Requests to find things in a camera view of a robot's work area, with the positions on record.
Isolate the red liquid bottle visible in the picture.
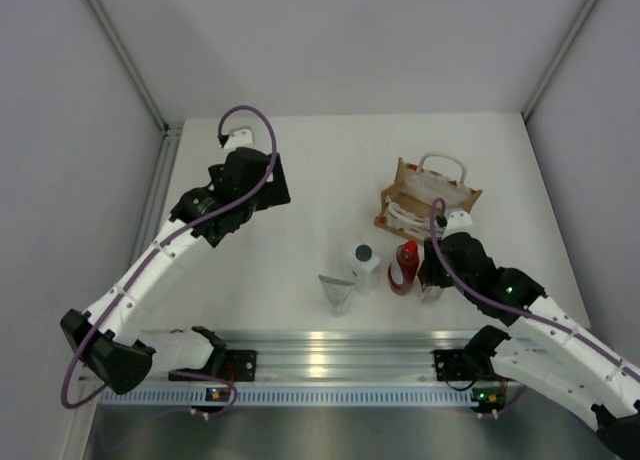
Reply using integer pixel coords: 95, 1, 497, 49
387, 240, 420, 296

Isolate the burlap watermelon canvas bag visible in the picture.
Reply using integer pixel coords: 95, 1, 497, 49
374, 152, 483, 245

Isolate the white bottle grey cap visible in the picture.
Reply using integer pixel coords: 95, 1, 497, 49
346, 243, 381, 296

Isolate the clear silver tube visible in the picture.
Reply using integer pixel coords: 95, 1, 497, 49
318, 275, 355, 316

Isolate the clear bottle grey cap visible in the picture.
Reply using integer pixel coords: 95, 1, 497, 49
421, 283, 444, 304

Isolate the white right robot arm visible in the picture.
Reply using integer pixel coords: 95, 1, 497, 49
419, 232, 639, 459

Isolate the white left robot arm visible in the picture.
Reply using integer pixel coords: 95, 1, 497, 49
61, 147, 291, 394

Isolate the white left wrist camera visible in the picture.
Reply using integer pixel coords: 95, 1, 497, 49
221, 126, 255, 150

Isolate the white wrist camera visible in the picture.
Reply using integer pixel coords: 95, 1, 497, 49
442, 208, 474, 238
221, 126, 255, 150

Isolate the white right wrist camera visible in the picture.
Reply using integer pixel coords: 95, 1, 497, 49
442, 208, 474, 238

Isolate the aluminium frame post left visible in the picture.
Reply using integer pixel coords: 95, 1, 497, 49
74, 0, 169, 134

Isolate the aluminium frame post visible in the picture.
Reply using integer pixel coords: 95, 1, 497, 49
521, 0, 603, 125
74, 0, 169, 134

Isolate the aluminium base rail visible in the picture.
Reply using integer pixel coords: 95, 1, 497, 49
79, 328, 551, 382

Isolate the slotted grey cable duct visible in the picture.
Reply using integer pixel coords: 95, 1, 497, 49
99, 385, 478, 407

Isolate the aluminium frame post right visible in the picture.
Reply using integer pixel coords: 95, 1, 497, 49
521, 0, 603, 125

